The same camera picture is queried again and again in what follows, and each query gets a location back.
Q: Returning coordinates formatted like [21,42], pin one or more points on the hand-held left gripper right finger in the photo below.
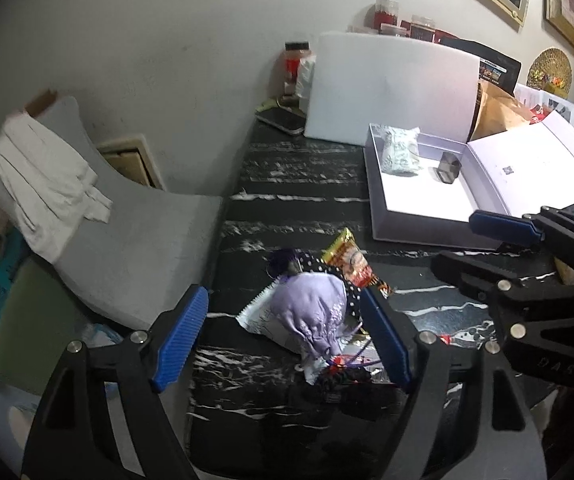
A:
[384,342]

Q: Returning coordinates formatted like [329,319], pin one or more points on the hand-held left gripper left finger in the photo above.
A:
[182,340]

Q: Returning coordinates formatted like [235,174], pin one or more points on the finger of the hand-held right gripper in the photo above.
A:
[467,275]
[504,227]

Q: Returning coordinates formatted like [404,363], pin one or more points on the lavender cloth pouch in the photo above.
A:
[312,310]

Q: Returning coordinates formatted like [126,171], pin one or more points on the white plastic packet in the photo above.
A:
[262,322]

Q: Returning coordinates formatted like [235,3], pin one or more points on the white shallow box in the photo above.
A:
[417,210]

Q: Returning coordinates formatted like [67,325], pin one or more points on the red gold snack packet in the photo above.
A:
[352,262]

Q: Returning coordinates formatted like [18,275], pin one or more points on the black polka dot cloth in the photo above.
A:
[317,265]

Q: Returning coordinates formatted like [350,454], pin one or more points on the white box lid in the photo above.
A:
[532,165]

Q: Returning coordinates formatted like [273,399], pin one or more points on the small grey metal block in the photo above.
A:
[448,169]

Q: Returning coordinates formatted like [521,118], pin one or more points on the grey chair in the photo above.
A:
[142,250]

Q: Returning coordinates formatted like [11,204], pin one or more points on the brown paper bag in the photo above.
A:
[499,110]

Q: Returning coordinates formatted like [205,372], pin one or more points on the white floral packet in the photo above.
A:
[399,150]

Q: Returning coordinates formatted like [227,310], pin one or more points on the green cushion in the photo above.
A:
[37,330]

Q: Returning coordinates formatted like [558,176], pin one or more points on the round woven basket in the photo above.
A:
[549,70]

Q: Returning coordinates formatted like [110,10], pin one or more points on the white foam board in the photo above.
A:
[392,90]

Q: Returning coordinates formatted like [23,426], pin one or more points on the white cloth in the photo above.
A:
[47,180]

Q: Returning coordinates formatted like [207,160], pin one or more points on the dark lidded jar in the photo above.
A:
[422,27]

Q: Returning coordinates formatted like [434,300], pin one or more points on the smartphone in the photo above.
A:
[281,120]

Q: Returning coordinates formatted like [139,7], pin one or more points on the red lidded jar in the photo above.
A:
[386,15]

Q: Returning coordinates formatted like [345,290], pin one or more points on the jar with red contents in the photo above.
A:
[297,67]

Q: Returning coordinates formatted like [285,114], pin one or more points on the cream wall vent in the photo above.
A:
[132,160]

